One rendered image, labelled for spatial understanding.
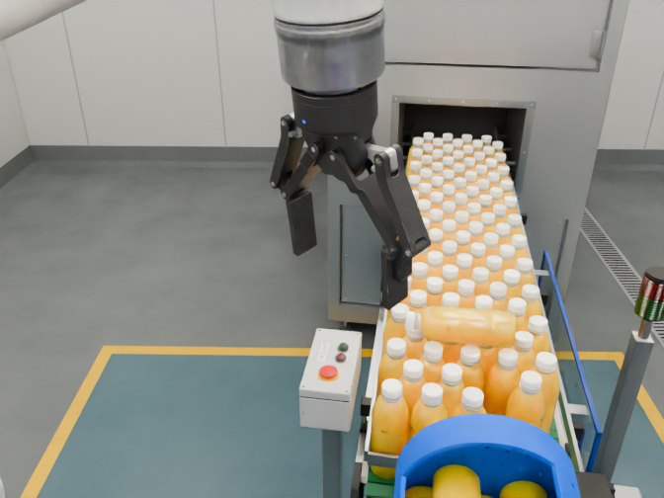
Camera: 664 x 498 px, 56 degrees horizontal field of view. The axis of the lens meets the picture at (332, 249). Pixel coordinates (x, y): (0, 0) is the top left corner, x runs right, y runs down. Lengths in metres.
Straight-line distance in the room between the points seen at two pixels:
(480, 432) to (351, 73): 0.62
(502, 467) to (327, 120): 0.71
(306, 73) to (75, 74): 5.01
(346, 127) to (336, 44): 0.07
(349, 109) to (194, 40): 4.63
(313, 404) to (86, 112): 4.54
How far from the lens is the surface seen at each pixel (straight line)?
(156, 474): 2.62
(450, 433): 0.99
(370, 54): 0.52
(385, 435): 1.25
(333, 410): 1.25
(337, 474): 1.50
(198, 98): 5.24
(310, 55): 0.51
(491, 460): 1.07
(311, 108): 0.53
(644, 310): 1.44
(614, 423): 1.63
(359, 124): 0.54
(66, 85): 5.54
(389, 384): 1.21
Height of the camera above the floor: 1.91
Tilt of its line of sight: 29 degrees down
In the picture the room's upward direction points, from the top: straight up
